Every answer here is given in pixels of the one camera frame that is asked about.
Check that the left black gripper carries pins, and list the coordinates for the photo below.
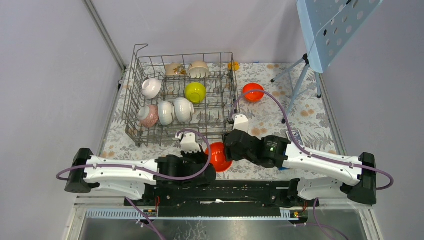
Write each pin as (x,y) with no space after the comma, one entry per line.
(201,155)

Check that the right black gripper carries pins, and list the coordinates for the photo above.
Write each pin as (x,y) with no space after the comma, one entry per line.
(230,155)

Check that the orange plastic bowl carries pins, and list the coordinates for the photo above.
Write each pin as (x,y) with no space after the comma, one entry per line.
(253,92)
(218,157)

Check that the white ribbed ceramic bowl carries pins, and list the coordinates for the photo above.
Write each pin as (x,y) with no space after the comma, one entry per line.
(183,109)

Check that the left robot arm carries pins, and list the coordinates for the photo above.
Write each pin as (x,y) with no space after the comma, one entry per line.
(130,178)

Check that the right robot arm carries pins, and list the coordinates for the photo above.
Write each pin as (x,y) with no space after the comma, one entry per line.
(350,176)

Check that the floral tablecloth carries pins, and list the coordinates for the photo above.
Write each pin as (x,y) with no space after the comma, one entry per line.
(308,116)

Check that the blue playing card box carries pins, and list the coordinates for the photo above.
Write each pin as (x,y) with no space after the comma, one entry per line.
(297,137)

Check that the yellow-green plastic bowl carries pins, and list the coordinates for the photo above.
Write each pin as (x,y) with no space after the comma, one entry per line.
(195,92)

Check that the small white ceramic bowl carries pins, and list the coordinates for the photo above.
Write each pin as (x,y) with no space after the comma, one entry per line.
(150,88)

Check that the yellow plastic toy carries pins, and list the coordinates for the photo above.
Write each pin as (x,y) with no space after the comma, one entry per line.
(233,66)

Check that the beige ribbed ceramic bowl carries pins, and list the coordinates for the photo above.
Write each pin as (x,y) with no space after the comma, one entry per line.
(198,69)

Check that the beige floral ceramic bowl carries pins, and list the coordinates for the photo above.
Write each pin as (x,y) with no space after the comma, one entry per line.
(175,69)

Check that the light blue perforated stand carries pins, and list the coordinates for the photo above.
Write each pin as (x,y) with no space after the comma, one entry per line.
(327,26)

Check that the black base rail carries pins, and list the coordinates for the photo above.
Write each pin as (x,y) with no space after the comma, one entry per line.
(223,198)

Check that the grey wire dish rack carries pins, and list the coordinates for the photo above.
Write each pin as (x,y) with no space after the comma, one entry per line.
(170,93)

